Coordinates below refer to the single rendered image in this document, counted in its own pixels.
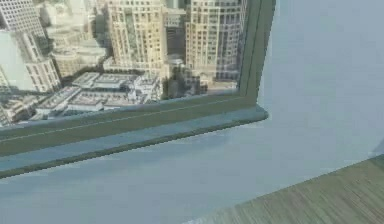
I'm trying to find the grey framed window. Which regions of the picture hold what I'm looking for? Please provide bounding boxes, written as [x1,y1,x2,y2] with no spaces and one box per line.
[0,0,278,180]

